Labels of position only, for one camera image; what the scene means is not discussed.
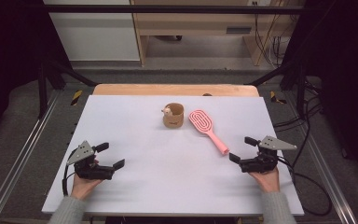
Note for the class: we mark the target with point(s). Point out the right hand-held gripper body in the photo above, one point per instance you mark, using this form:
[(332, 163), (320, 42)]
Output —
[(261, 163)]

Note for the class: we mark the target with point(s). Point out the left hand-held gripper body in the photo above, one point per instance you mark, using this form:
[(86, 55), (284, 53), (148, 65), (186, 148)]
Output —
[(90, 170)]

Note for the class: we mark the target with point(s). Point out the pink hairbrush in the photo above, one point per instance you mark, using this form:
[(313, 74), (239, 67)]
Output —
[(203, 123)]

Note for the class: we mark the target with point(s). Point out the brown cup with lamb figure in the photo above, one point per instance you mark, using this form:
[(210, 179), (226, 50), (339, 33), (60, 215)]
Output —
[(174, 118)]

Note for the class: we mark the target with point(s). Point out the person's left hand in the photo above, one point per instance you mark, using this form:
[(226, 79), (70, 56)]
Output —
[(82, 186)]

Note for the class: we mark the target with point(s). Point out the person's right hand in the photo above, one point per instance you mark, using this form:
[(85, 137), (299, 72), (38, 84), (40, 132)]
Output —
[(268, 180)]

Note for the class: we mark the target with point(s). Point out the white table board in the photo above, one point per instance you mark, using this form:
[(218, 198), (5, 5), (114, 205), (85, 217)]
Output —
[(155, 174)]

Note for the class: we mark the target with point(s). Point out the yellow black tape strip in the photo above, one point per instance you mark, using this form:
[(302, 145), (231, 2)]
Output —
[(76, 97), (275, 97)]

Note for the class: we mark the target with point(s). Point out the black metal stand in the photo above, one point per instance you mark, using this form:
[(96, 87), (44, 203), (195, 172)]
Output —
[(43, 90), (300, 90)]

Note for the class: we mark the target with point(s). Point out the wooden table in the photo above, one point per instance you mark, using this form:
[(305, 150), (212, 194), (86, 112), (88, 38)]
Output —
[(155, 89)]

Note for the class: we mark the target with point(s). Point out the white cabinet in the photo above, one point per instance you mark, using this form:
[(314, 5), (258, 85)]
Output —
[(99, 37)]

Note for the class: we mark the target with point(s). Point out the dark curtain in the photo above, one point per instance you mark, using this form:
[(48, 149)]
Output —
[(12, 56), (345, 77)]

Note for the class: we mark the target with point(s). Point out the wooden desk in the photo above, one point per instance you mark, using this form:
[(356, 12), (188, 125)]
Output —
[(199, 23)]

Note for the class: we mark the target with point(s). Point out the black horizontal bar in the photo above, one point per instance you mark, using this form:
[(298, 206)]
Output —
[(174, 9)]

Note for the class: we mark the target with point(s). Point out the metal floor rail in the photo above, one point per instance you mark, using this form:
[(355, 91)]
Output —
[(15, 161), (326, 174)]

